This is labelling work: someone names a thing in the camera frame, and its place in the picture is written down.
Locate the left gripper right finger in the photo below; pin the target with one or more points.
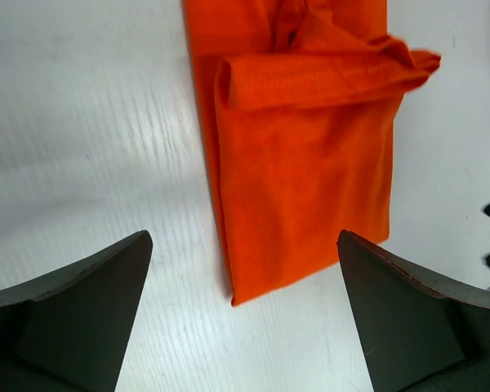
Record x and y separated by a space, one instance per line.
419 330

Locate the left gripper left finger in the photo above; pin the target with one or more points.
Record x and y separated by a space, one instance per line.
68 330

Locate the orange t-shirt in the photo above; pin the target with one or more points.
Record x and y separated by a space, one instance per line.
296 103

